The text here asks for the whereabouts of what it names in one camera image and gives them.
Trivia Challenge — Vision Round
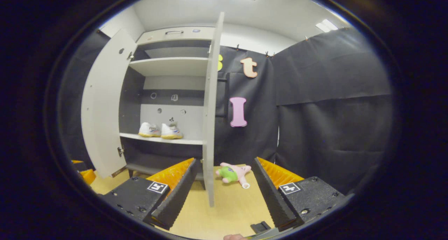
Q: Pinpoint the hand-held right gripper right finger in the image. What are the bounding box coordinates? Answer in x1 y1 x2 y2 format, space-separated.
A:
253 157 346 232

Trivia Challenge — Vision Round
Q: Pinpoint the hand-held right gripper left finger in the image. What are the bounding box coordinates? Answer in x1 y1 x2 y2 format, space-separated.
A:
101 158 198 231

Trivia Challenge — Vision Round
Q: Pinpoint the white shoe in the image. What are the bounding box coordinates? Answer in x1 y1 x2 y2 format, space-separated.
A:
138 122 162 138
161 123 183 140

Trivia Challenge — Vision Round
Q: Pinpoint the grey shoe cabinet door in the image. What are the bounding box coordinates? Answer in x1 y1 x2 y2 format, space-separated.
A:
202 12 225 207
81 29 138 178

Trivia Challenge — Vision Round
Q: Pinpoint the grey shoe cabinet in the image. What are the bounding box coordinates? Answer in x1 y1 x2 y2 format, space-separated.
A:
119 26 216 190

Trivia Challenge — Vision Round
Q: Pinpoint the pink and green plush toy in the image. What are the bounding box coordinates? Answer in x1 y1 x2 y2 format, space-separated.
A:
215 162 252 189

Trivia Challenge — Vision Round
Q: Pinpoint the black backdrop cloth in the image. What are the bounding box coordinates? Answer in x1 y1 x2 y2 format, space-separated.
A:
58 26 394 195

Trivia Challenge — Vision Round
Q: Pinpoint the ceiling light panel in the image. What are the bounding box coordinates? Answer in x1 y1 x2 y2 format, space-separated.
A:
315 19 339 33

